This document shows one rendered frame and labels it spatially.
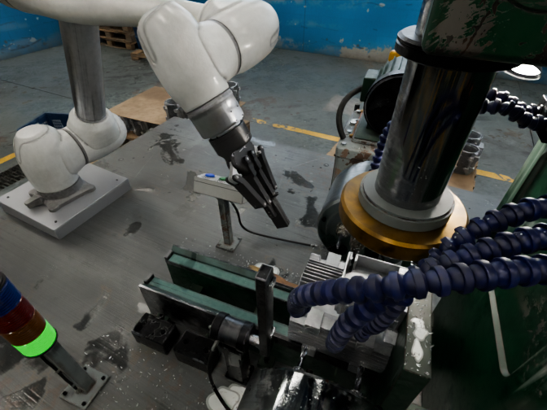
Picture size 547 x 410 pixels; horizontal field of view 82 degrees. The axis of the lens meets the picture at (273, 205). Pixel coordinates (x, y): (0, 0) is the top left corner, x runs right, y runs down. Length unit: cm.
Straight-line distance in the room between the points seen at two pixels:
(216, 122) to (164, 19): 16
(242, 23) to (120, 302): 83
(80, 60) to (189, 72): 69
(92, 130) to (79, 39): 35
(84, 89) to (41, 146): 25
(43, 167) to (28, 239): 28
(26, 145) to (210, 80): 90
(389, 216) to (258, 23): 42
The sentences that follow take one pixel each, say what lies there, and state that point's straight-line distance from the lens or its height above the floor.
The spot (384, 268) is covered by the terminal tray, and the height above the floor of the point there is 113.
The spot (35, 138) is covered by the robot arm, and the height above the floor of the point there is 112.
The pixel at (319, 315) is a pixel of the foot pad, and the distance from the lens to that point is 65.
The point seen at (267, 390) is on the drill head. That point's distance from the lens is 52.
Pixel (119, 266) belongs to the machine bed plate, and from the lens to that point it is 118.
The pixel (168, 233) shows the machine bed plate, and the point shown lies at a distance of 122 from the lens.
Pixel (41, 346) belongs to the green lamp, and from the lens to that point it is 77.
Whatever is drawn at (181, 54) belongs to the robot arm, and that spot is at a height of 150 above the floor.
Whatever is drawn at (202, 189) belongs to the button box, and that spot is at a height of 105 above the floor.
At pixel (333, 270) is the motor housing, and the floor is 110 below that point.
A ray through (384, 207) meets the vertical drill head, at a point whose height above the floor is 136.
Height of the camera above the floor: 163
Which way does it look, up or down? 41 degrees down
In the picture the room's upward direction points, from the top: straight up
